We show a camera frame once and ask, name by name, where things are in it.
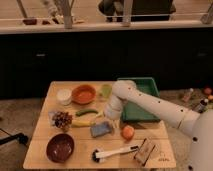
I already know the wooden block box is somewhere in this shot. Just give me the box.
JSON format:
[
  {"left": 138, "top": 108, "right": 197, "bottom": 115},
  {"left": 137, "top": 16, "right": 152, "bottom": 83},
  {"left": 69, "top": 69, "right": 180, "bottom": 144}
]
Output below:
[{"left": 134, "top": 139, "right": 155, "bottom": 167}]

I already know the green pepper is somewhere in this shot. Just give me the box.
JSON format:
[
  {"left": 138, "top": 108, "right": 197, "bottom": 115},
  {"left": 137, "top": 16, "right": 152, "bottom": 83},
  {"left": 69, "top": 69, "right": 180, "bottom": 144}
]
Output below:
[{"left": 75, "top": 109, "right": 98, "bottom": 117}]

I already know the dark brown bowl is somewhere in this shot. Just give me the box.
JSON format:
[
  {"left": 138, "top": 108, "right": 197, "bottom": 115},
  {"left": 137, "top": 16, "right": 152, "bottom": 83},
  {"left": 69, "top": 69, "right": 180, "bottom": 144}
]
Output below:
[{"left": 46, "top": 133, "right": 74, "bottom": 163}]

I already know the yellow banana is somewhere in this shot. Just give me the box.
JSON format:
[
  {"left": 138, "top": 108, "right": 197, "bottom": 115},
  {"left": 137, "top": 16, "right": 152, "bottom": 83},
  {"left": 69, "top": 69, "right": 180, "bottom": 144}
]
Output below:
[{"left": 71, "top": 120, "right": 95, "bottom": 127}]

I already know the orange bowl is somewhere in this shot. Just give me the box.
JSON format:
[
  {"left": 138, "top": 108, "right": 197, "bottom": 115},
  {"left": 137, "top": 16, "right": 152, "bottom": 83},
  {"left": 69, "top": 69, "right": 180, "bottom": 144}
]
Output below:
[{"left": 72, "top": 84, "right": 96, "bottom": 105}]

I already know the white cup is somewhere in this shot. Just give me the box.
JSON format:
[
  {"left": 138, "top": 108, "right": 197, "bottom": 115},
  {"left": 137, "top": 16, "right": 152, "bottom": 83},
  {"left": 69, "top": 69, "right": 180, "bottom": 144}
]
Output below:
[{"left": 56, "top": 89, "right": 71, "bottom": 105}]

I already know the light green cup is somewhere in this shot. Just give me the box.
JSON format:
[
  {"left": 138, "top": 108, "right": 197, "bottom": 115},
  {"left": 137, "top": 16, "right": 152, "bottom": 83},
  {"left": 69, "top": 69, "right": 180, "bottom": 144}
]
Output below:
[{"left": 100, "top": 84, "right": 112, "bottom": 98}]

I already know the blue grey sponge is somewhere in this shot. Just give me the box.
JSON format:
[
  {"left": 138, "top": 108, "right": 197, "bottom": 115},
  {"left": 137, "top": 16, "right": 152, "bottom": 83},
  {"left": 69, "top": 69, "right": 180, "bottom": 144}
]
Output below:
[{"left": 90, "top": 121, "right": 113, "bottom": 138}]

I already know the orange fruit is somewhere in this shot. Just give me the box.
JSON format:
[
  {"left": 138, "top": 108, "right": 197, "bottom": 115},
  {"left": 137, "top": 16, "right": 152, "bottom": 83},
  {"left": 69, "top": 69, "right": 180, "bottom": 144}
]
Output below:
[{"left": 121, "top": 125, "right": 134, "bottom": 140}]

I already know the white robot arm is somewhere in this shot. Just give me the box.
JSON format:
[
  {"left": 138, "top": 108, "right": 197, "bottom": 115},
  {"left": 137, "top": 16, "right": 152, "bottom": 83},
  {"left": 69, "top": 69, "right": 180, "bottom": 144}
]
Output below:
[{"left": 104, "top": 80, "right": 213, "bottom": 171}]

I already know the bunch of purple grapes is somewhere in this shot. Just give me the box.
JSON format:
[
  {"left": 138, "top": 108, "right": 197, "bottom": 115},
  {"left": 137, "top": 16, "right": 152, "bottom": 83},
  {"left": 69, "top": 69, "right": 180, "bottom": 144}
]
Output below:
[{"left": 53, "top": 112, "right": 72, "bottom": 130}]

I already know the white dish brush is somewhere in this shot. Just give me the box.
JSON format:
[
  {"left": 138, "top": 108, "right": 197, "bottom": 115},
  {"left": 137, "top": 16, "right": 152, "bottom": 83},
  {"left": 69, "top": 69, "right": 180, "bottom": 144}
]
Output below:
[{"left": 92, "top": 145, "right": 139, "bottom": 163}]

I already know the wooden folding table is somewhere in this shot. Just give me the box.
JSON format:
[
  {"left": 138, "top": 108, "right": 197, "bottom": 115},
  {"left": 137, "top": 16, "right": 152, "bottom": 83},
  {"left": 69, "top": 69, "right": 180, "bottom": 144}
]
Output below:
[{"left": 23, "top": 81, "right": 176, "bottom": 169}]

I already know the green plastic tray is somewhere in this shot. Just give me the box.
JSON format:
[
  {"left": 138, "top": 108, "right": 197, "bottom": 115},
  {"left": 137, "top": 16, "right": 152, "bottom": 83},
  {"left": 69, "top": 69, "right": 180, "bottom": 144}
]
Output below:
[{"left": 120, "top": 77, "right": 160, "bottom": 123}]

